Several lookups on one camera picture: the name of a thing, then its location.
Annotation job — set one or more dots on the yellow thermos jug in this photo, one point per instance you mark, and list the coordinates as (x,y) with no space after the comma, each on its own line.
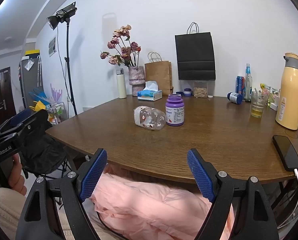
(289,95)

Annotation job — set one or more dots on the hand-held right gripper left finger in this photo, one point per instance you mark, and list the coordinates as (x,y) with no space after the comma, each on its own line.
(94,176)

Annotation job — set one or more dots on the blue lid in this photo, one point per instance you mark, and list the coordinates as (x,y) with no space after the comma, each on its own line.
(179,93)

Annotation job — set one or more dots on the clear glass bottle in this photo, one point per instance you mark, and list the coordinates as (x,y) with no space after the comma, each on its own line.
(248,85)

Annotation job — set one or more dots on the blue drink can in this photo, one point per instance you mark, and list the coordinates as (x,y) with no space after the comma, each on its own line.
(239,85)

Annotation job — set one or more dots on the storage cart with colourful items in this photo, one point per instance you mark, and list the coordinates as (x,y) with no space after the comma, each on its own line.
(48,105)

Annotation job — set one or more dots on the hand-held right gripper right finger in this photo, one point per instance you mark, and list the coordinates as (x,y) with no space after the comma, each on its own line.
(200,177)

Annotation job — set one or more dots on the yellow box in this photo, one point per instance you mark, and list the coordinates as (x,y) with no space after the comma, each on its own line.
(32,53)

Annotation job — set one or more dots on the white thermos bottle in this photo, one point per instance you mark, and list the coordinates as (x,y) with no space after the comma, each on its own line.
(121,86)

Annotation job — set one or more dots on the clear plastic jar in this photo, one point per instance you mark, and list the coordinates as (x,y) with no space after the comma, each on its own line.
(150,118)

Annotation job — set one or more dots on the dark blue pill bottle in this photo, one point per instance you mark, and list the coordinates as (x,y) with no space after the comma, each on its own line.
(234,98)

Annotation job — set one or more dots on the black studio light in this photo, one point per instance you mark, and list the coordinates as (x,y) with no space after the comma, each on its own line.
(62,13)

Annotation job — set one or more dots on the purple pill bottle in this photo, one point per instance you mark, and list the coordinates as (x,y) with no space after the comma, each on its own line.
(175,111)

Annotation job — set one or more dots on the dried pink flowers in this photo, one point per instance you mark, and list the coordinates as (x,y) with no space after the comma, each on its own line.
(125,52)

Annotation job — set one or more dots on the colourful snack packet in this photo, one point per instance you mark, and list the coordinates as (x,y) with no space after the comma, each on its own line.
(265,89)

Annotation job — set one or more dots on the dark brown door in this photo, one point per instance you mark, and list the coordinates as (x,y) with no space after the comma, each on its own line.
(0,97)

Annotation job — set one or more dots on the person's left hand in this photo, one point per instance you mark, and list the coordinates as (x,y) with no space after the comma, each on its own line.
(16,177)

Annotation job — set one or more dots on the pink quilted jacket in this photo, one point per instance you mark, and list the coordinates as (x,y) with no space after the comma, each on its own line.
(151,205)

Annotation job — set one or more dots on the blue tissue box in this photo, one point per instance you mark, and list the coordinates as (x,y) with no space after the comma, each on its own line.
(149,95)

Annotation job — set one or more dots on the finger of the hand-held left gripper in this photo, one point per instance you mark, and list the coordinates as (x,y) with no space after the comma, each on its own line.
(21,117)
(38,122)

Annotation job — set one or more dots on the person's left forearm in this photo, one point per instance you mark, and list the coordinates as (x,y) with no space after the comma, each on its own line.
(3,212)

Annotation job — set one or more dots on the drinking glass with yellow liquid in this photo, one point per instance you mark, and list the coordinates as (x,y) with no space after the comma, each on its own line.
(258,107)

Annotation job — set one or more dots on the black smartphone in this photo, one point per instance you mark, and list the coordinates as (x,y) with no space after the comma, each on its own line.
(286,152)

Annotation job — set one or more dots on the grey refrigerator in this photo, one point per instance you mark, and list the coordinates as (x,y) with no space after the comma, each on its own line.
(30,80)

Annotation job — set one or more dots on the black paper bag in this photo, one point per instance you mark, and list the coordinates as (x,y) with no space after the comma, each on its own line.
(195,55)

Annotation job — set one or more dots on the pink textured vase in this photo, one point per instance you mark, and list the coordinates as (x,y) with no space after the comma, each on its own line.
(136,80)

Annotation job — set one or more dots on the wall electrical panel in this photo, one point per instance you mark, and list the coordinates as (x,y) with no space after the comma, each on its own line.
(52,46)

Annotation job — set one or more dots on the brown paper bag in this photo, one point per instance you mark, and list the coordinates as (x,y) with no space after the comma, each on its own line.
(159,76)

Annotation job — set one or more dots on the white box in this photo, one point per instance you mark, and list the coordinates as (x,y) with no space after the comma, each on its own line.
(274,103)

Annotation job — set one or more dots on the small blue jar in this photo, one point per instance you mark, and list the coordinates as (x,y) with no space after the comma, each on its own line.
(187,93)

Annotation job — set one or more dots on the clear container of nuts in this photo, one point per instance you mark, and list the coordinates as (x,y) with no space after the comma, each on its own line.
(200,90)

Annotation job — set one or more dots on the black cloth on chair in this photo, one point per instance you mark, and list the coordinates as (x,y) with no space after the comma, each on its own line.
(43,152)

